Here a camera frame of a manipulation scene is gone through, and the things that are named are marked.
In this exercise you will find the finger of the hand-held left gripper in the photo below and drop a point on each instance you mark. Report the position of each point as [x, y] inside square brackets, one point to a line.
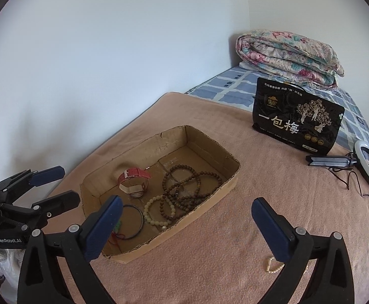
[48, 174]
[61, 201]

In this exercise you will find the black folded tripod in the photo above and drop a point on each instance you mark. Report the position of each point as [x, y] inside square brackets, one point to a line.
[330, 160]

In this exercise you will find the cardboard box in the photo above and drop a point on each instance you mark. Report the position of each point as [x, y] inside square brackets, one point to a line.
[203, 152]

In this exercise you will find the black printed bag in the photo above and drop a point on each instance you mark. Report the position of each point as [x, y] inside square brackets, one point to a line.
[285, 123]

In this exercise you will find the pink blanket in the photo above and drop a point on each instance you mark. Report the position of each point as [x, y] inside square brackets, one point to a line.
[235, 228]

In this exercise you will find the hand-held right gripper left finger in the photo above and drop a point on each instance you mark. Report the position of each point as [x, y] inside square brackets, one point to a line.
[103, 224]

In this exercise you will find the blue checked bed sheet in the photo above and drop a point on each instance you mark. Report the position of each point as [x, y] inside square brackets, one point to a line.
[222, 88]

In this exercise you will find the dark thin bangle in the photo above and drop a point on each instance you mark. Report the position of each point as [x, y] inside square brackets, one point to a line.
[141, 220]

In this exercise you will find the white cloth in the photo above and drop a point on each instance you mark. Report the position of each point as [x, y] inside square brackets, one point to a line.
[1, 266]

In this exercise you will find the folded floral quilt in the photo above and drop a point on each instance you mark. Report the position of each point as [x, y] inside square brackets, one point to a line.
[282, 53]

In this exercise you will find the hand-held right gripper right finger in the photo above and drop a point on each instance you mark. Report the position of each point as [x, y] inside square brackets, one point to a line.
[270, 228]

